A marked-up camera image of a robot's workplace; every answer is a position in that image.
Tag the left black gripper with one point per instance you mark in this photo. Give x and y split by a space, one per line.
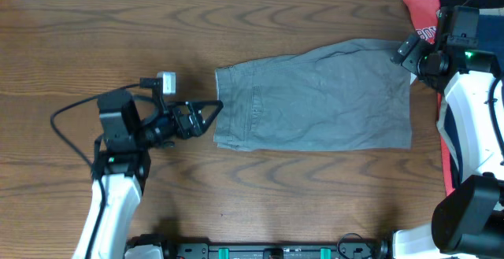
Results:
183 119

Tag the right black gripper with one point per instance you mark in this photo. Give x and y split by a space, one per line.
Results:
409 54

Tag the grey shorts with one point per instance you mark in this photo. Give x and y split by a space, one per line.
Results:
341 97

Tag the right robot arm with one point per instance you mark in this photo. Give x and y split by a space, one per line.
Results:
468 223

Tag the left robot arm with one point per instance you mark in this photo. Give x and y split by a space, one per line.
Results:
121 167

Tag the red printed shirt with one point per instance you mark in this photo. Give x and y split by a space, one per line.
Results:
424 20

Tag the light grey garment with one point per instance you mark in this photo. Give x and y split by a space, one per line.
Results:
448 130

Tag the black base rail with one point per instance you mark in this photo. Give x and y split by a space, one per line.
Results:
350 246

